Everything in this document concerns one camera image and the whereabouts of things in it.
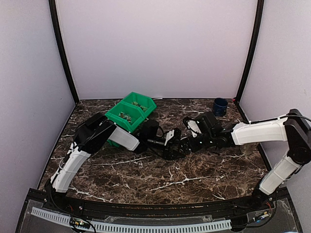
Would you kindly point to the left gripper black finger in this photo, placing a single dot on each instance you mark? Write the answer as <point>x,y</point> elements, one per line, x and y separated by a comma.
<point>177,136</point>
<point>172,155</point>

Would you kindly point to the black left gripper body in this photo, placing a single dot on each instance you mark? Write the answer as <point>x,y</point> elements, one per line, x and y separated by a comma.
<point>150,143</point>

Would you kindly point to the beige ceramic mug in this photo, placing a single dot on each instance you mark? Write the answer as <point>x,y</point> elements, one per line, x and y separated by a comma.
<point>248,149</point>

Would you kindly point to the dark blue mug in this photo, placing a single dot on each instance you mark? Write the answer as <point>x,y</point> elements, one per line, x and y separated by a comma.
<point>219,107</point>

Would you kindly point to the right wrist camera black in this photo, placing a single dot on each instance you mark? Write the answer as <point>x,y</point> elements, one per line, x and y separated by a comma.
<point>202,124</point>

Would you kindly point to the lollipop candies pile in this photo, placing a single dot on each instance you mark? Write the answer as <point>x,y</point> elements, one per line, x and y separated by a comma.
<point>125,116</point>

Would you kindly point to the black front rail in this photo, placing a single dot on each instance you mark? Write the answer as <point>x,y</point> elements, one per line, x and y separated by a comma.
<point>96,209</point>

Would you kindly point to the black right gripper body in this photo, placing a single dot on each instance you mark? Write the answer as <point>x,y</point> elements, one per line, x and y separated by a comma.
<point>207,141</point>

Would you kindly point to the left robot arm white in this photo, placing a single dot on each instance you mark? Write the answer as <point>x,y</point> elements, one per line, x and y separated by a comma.
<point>92,134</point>

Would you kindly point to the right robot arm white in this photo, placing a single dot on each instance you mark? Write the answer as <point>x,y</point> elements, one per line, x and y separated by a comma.
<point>292,129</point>

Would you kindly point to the yellow-green gummy candies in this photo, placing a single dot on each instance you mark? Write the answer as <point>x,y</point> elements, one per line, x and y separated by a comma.
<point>140,106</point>

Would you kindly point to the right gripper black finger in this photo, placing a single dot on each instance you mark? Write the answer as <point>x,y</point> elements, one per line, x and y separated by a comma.
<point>185,143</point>
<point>187,150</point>

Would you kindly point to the green three-compartment candy bin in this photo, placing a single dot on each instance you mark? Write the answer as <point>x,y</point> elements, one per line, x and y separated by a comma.
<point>131,111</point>

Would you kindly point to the white slotted cable duct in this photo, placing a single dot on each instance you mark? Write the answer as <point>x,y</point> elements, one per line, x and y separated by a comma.
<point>114,224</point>

